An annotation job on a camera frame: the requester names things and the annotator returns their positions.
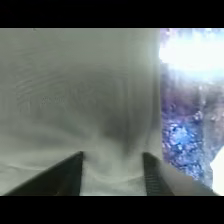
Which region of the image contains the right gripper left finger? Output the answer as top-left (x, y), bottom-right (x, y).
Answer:
top-left (3, 150), bottom-right (85, 197)

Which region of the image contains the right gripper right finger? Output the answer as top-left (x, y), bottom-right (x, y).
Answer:
top-left (142, 151), bottom-right (174, 197)

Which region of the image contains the grey shirt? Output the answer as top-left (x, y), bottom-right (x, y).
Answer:
top-left (0, 27), bottom-right (224, 197)

